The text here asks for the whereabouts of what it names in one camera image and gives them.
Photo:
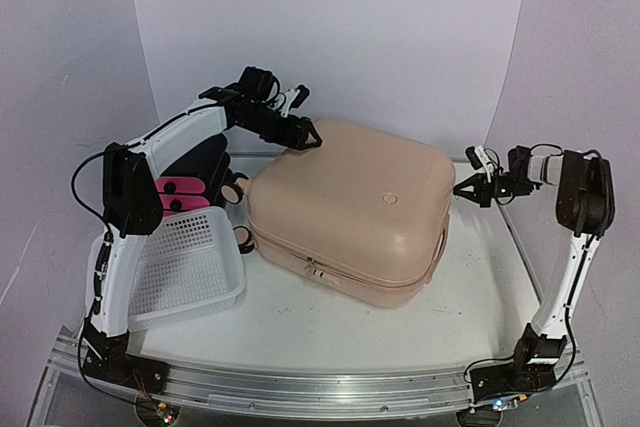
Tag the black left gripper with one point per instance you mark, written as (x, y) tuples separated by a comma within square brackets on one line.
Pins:
[(290, 136)]

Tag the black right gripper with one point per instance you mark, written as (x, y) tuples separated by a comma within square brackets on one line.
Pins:
[(480, 193)]

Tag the pink hard-shell suitcase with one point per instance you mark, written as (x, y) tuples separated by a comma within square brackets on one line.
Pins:
[(366, 213)]

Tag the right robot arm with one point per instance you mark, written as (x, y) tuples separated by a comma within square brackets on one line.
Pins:
[(585, 209)]

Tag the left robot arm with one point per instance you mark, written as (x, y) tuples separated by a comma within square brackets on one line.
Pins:
[(131, 206)]

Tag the black pink drawer organizer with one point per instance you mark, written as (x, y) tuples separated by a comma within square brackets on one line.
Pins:
[(194, 180)]

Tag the white perforated plastic basket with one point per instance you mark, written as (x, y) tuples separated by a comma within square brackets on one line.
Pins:
[(190, 267)]

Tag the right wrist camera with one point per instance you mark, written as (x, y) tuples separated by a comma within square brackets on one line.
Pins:
[(480, 160)]

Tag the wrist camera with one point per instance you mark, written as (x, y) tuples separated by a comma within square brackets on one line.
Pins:
[(292, 99), (480, 160)]

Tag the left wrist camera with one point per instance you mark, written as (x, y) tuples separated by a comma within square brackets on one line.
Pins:
[(292, 99)]

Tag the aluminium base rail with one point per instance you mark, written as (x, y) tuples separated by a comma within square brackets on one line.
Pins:
[(77, 389)]

